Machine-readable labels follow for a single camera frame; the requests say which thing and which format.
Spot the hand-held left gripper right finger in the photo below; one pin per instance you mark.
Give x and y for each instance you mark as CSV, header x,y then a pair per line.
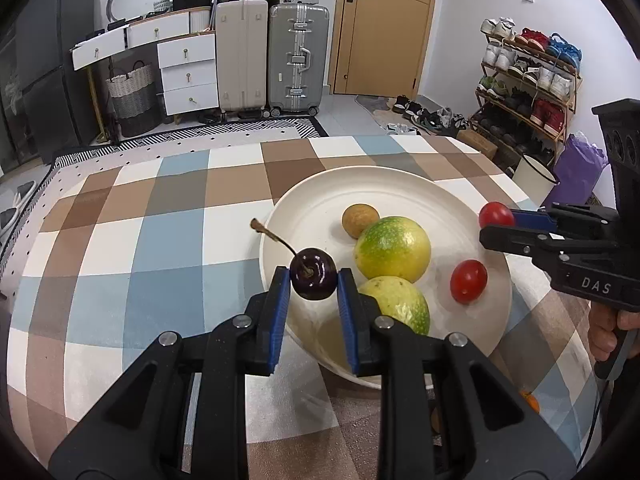
x,y
350,320

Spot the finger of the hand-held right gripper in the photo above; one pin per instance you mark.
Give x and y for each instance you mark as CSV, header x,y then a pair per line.
x,y
530,219
505,240

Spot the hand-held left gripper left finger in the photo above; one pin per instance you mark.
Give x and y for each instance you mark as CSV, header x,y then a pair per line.
x,y
277,320

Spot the red cherry tomato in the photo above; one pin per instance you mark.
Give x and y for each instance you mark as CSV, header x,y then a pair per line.
x,y
468,281
495,215

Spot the yellow-green passion fruit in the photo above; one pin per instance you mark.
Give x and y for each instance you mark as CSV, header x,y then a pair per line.
x,y
400,302
392,250

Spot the dark cherry with stem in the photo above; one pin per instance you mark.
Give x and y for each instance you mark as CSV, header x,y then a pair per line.
x,y
313,275

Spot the brown longan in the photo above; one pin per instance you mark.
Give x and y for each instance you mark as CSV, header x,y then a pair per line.
x,y
360,221

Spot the cream round plate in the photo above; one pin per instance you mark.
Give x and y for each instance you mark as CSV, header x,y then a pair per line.
x,y
320,210

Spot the orange mandarin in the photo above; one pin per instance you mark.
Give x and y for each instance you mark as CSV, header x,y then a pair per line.
x,y
531,402

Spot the person's right hand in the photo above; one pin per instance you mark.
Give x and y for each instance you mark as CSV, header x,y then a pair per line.
x,y
602,335

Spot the white bucket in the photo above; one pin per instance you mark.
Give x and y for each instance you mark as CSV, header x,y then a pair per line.
x,y
532,180

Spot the purple bag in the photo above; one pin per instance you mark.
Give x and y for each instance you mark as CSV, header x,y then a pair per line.
x,y
580,170

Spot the brown cardboard box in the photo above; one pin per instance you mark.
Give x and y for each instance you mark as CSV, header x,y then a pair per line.
x,y
477,142

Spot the wooden shoe rack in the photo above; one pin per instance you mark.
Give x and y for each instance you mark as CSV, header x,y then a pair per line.
x,y
550,97

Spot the shoe rack with shoes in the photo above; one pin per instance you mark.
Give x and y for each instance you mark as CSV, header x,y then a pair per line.
x,y
545,77

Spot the pile of floor shoes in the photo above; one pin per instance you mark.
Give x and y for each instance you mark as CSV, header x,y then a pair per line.
x,y
430,116

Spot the checkered tablecloth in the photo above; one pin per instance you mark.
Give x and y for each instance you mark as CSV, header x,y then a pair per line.
x,y
150,240

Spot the grey door mat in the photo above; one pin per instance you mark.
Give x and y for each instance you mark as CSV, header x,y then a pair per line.
x,y
375,107

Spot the wooden door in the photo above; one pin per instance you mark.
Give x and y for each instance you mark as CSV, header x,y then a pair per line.
x,y
385,35

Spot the woven laundry basket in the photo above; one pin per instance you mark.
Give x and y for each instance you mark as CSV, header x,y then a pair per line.
x,y
132,105

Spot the white drawer desk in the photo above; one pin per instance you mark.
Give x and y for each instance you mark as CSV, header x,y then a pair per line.
x,y
187,75

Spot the beige suitcase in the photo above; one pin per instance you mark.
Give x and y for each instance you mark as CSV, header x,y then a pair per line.
x,y
242,55

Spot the grey slipper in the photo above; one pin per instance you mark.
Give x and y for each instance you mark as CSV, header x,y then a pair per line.
x,y
20,191
7,216

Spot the silver suitcase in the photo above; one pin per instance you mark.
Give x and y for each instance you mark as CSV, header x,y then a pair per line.
x,y
280,30

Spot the small striped bowl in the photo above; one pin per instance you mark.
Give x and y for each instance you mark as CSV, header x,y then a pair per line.
x,y
162,5

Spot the dark grey refrigerator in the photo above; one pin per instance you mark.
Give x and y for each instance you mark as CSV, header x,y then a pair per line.
x,y
55,60

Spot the dark glass cabinet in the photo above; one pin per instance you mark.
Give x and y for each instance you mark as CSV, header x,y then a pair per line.
x,y
10,90

